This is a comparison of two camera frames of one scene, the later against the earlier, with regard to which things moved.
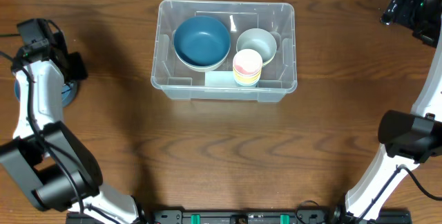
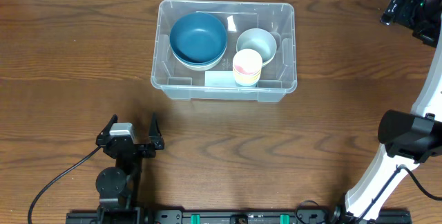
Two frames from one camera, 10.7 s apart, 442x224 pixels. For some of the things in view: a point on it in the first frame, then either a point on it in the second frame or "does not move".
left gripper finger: x=77 y=69 to x=155 y=135
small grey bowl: x=260 y=40 does not move
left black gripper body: x=74 y=66 to x=144 y=148
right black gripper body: x=404 y=10 does not move
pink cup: x=247 y=61 does not move
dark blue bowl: x=70 y=92 to x=198 y=38
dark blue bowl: x=202 y=41 does not move
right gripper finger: x=389 y=14 does not move
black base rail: x=247 y=216 does not move
